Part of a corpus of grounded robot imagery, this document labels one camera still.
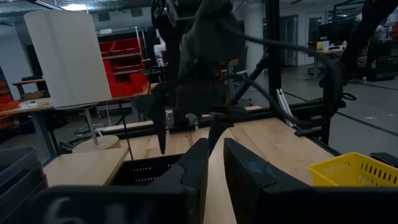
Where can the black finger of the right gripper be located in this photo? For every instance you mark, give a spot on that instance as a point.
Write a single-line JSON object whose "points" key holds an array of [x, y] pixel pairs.
{"points": [[220, 124], [162, 124]]}

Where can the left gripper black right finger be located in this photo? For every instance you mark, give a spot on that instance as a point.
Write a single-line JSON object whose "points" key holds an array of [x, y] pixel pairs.
{"points": [[248, 186]]}

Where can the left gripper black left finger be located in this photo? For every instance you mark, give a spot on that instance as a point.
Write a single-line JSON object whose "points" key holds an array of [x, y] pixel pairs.
{"points": [[186, 186]]}

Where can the black plastic slotted basket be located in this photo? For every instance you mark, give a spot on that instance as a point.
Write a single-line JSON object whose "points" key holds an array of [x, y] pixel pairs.
{"points": [[140, 171]]}

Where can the yellow plastic slotted basket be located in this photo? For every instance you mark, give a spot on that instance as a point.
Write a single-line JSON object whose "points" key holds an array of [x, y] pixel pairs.
{"points": [[348, 171]]}

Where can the grey translucent plastic bin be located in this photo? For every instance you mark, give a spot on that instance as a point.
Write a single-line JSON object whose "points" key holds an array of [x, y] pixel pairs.
{"points": [[25, 193], [15, 160]]}

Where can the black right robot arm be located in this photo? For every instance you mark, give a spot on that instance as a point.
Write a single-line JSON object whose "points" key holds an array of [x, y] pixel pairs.
{"points": [[214, 31]]}

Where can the red storage bin rack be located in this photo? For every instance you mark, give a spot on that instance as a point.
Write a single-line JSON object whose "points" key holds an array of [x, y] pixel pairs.
{"points": [[124, 81]]}

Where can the white panel on stand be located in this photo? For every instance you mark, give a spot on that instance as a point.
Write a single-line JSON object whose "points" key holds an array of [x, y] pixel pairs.
{"points": [[68, 59]]}

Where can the wooden work table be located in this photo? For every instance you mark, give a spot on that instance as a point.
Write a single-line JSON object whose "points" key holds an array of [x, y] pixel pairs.
{"points": [[21, 107]]}

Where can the person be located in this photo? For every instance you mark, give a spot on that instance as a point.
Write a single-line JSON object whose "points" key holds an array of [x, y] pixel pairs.
{"points": [[363, 37]]}

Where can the black rig frame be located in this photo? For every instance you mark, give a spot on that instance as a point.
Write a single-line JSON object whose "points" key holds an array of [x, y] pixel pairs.
{"points": [[273, 46]]}

